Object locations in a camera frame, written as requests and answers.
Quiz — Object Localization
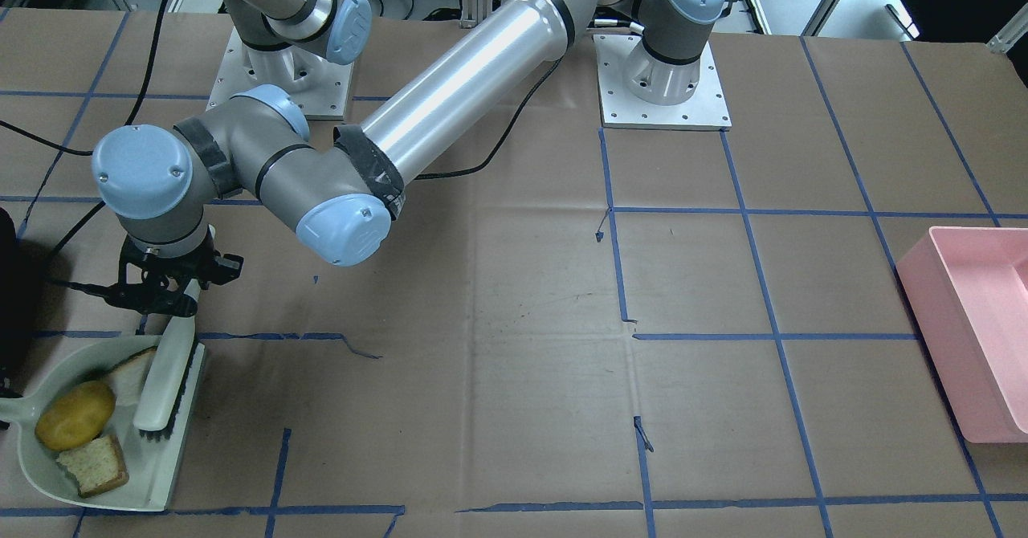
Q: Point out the pink plastic bin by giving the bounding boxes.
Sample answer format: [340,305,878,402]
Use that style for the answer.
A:
[897,226,1027,443]

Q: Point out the black trash bag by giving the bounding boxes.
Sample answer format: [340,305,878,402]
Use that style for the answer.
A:
[1,210,42,397]

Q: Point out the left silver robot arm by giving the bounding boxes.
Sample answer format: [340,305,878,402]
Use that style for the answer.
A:
[81,0,728,317]

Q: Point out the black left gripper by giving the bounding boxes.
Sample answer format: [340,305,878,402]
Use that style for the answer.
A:
[105,234,245,317]

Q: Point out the white bread slice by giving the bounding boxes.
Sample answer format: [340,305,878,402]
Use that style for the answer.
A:
[100,345,157,406]

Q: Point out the pale green plastic dustpan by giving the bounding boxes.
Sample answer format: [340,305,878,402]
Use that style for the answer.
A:
[2,336,206,512]

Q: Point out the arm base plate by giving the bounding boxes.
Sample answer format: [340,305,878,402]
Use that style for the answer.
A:
[206,30,353,121]
[594,35,733,131]

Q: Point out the yellow potato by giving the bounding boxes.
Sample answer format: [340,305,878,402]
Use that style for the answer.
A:
[35,381,115,451]

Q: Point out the brown bread slice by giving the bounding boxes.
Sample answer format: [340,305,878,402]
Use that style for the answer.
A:
[56,434,131,498]

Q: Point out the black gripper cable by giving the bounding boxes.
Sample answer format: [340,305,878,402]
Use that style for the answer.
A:
[0,0,194,290]

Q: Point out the white hand brush black bristles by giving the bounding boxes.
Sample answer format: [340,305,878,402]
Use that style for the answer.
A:
[133,315,196,442]

